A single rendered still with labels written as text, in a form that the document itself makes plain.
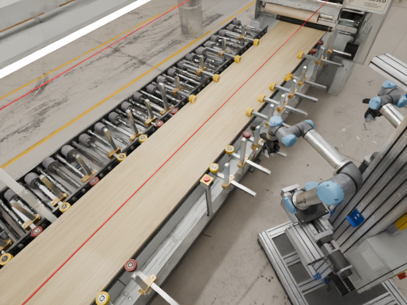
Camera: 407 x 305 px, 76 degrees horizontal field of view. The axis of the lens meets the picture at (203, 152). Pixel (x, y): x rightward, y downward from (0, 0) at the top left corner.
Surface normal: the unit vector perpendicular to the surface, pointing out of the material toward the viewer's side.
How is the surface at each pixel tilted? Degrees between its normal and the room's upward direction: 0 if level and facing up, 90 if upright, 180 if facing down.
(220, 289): 0
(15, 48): 61
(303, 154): 0
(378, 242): 0
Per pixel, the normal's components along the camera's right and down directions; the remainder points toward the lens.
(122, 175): -0.06, -0.63
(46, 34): 0.67, 0.07
